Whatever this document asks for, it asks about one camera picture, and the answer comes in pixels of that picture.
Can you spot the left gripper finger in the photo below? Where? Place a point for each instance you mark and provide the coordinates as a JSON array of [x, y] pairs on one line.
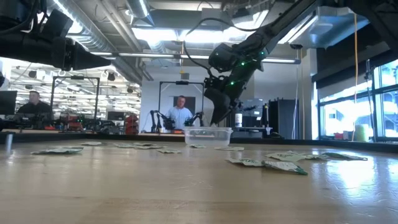
[[87, 57], [90, 66]]

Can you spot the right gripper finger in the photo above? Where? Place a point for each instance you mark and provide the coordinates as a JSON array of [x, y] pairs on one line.
[[233, 109], [220, 104]]

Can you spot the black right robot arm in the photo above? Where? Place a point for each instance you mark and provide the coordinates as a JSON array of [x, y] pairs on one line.
[[289, 15]]

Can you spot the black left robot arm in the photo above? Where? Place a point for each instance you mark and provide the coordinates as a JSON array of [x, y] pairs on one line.
[[25, 46]]

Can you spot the clear plastic bin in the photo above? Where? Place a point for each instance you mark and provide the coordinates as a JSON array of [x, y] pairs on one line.
[[206, 138]]

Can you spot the white cylinder container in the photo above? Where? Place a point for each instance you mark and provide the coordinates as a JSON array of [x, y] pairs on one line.
[[238, 119]]

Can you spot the grey cabinet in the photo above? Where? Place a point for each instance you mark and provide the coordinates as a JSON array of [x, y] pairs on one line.
[[253, 107]]

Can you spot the person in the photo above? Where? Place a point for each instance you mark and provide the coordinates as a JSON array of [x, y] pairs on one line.
[[34, 109], [179, 116]]

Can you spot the black cabinet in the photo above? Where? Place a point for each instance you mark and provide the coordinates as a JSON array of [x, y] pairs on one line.
[[283, 118]]

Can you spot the long ceiling light tube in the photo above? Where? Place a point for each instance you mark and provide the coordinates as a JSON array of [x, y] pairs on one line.
[[146, 55]]

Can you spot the red storage bins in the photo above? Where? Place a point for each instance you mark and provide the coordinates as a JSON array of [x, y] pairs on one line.
[[132, 124]]

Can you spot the black monitor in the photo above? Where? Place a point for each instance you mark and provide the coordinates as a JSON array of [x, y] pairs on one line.
[[7, 102]]

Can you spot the grey ceiling box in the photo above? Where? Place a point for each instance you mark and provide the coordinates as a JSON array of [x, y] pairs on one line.
[[211, 14]]

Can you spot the small red box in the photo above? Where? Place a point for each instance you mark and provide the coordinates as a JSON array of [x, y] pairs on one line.
[[339, 136]]

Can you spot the pale green cylinder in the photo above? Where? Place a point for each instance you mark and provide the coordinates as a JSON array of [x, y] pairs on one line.
[[361, 133]]

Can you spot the black tripod stand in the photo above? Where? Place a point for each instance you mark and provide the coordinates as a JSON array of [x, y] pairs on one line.
[[368, 102]]

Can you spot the black gantry frame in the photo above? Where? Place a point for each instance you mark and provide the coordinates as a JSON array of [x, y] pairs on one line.
[[182, 82], [87, 77]]

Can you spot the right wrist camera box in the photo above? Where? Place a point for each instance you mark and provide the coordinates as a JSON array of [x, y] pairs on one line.
[[214, 83]]

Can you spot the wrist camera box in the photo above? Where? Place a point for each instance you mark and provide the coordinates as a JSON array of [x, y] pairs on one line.
[[57, 25], [214, 83]]

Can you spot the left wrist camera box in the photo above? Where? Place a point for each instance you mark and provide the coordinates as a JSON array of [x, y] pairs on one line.
[[57, 25]]

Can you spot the grey wall vent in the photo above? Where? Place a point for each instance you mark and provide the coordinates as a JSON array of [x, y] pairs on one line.
[[185, 76]]

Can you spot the black aluminium table frame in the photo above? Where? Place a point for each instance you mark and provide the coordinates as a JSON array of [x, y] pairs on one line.
[[280, 141]]

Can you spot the black ceiling camera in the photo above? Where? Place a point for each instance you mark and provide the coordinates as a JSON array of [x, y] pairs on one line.
[[296, 46]]

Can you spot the silver metal post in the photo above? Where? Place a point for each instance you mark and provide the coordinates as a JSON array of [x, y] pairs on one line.
[[8, 143]]

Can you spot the large silver ceiling duct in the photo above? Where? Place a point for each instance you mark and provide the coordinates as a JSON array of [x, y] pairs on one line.
[[329, 28]]

